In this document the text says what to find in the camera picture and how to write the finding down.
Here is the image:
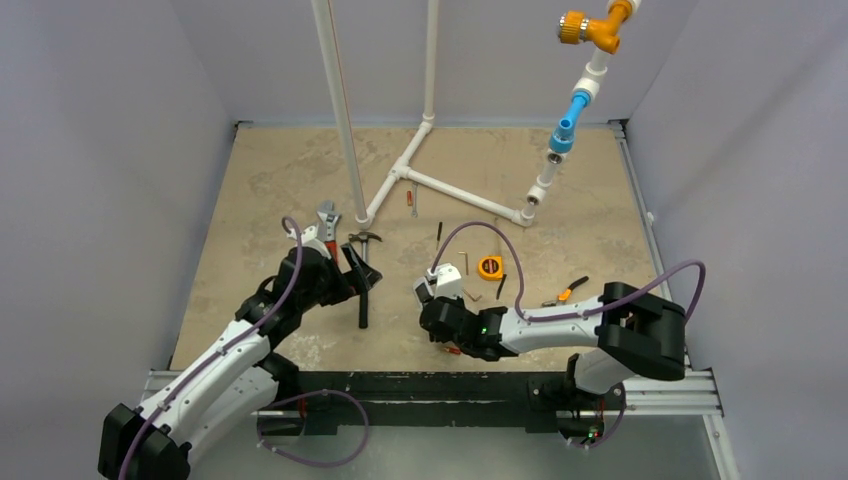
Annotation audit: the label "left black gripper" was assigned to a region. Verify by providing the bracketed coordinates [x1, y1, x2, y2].
[298, 243, 379, 312]

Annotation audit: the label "white remote control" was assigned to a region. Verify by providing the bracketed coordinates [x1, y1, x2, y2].
[412, 277, 434, 309]

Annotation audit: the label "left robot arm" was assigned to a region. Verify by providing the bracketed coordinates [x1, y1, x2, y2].
[97, 244, 382, 479]

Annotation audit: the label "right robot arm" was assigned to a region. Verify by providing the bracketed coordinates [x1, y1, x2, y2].
[413, 279, 686, 407]

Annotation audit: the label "brass hex key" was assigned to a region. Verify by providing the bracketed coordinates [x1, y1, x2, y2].
[463, 289, 482, 302]
[458, 251, 470, 276]

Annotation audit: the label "red adjustable wrench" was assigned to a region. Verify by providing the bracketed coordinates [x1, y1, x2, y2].
[316, 200, 341, 262]

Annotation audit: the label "small black pen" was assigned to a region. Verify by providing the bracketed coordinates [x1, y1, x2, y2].
[495, 273, 508, 300]

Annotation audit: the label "yellow tape measure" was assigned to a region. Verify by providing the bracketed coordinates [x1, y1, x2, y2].
[477, 255, 504, 281]

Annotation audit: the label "small black screwdriver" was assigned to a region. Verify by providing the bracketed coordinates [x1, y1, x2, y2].
[435, 221, 443, 251]

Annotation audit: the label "blue pipe fitting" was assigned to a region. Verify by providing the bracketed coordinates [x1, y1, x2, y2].
[548, 91, 592, 154]

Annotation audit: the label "orange pipe valve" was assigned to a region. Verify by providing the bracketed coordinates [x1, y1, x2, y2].
[557, 0, 641, 55]

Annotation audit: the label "black handled hammer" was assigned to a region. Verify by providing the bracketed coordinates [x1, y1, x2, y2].
[348, 231, 383, 329]

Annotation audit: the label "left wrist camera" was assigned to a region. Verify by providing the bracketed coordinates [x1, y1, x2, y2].
[300, 224, 333, 259]

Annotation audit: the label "orange handled pliers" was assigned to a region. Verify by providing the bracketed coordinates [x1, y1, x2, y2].
[541, 276, 589, 307]

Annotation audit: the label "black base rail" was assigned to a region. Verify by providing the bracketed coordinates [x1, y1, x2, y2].
[254, 370, 627, 439]

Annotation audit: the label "white pipe frame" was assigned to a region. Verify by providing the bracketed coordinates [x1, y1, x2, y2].
[311, 0, 624, 229]

